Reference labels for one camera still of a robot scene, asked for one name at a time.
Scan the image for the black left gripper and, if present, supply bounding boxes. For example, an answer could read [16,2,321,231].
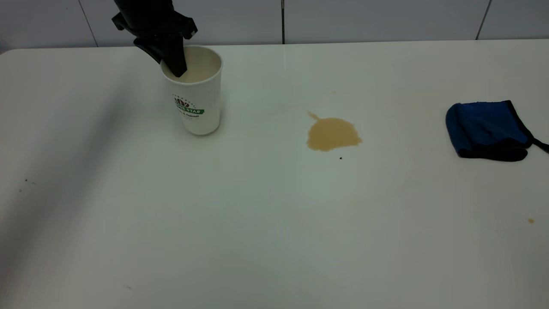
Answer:
[111,0,199,78]

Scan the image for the white paper coffee cup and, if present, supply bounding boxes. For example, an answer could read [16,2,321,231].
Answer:
[160,45,223,136]

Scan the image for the blue cloth with black trim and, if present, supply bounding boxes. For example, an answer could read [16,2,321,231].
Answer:
[445,100,549,162]

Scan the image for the tan coffee spill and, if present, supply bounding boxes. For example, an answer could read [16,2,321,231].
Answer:
[306,111,362,152]

